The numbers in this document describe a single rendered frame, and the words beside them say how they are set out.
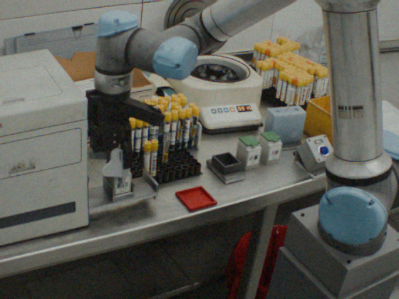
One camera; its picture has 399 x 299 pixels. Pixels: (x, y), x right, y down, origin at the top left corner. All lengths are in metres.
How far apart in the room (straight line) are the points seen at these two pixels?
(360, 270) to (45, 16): 1.10
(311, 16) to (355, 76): 1.35
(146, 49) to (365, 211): 0.46
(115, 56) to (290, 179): 0.60
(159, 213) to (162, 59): 0.40
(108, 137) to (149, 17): 0.74
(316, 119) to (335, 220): 0.72
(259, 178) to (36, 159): 0.59
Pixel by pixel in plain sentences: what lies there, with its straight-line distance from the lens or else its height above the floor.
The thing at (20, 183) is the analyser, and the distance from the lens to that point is 1.09.
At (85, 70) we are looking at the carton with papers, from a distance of 1.69.
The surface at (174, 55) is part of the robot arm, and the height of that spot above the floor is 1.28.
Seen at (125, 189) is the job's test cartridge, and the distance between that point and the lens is 1.22.
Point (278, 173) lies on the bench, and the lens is 1.45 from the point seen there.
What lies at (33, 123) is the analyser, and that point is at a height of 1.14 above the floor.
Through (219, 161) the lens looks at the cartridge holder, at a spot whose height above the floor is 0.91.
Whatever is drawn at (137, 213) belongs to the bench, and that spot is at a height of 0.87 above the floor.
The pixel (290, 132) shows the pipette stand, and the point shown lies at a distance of 1.55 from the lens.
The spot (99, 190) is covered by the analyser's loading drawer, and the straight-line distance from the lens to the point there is 1.25.
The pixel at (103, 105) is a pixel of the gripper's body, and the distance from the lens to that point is 1.10.
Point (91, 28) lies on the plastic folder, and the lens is 1.71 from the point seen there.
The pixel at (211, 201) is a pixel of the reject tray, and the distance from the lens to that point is 1.31.
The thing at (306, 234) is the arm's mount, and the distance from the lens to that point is 1.15.
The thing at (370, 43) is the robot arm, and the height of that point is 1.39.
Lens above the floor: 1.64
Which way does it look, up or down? 31 degrees down
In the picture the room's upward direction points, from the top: 7 degrees clockwise
